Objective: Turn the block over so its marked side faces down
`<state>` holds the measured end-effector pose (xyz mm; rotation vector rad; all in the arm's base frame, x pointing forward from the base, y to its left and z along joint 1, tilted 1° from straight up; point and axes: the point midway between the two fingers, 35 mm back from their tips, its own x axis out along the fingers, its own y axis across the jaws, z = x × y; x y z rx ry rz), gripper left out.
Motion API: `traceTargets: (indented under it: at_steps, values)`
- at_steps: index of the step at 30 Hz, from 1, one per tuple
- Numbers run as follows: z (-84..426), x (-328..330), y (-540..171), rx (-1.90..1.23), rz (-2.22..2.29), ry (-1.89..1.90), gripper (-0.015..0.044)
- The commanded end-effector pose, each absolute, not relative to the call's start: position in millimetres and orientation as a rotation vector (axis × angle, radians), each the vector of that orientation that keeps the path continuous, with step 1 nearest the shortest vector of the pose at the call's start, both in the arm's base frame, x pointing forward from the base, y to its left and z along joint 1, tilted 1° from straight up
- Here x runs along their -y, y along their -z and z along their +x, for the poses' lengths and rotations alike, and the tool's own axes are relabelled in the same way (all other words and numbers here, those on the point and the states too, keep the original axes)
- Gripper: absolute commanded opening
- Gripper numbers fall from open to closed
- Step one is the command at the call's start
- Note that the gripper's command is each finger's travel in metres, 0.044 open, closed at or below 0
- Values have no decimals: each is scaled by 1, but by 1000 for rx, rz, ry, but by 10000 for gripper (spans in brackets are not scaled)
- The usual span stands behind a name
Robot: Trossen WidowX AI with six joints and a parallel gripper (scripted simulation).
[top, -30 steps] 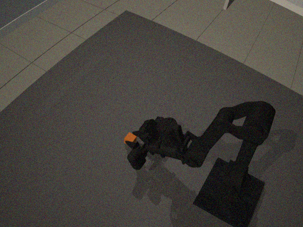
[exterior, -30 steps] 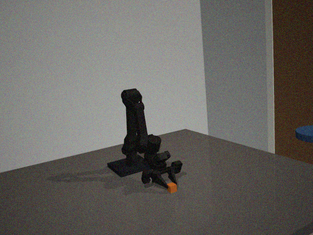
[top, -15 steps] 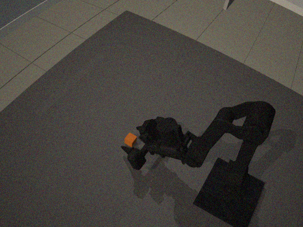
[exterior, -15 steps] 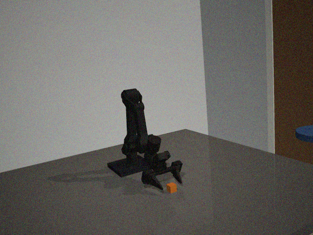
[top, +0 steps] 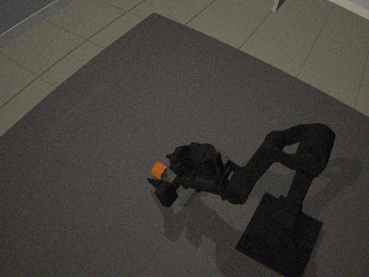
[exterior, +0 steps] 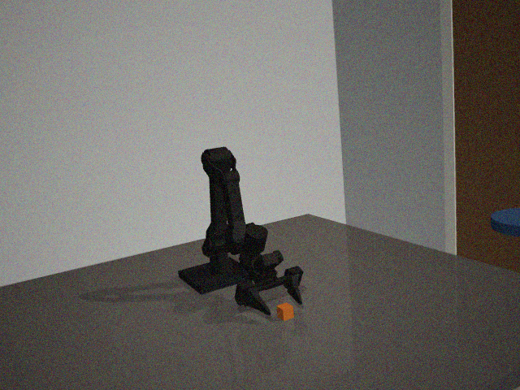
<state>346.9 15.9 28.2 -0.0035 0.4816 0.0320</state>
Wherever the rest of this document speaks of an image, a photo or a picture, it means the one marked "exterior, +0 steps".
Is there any orange block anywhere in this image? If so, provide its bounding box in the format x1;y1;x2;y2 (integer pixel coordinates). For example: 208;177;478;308
276;303;294;321

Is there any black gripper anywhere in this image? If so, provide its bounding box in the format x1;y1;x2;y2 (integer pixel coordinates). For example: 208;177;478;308
235;263;303;316

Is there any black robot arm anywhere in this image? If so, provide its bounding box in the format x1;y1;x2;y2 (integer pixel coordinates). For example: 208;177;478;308
201;147;284;278

